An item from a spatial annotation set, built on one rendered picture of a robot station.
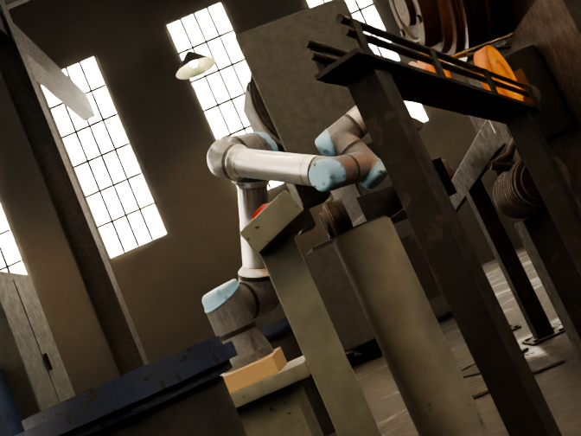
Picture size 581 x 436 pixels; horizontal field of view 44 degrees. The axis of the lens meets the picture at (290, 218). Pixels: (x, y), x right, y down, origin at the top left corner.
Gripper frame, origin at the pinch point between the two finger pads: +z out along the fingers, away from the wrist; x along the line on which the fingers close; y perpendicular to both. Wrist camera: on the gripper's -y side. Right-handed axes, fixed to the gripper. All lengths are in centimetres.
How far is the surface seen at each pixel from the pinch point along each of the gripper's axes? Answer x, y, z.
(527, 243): -7.8, -47.5, -12.9
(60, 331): 1029, 188, -405
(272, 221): -58, -10, -59
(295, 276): -51, -19, -62
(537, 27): -8.7, -9.0, 24.1
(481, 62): -31.5, -9.0, -1.9
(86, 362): 1027, 121, -401
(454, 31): 13.0, 6.4, 16.8
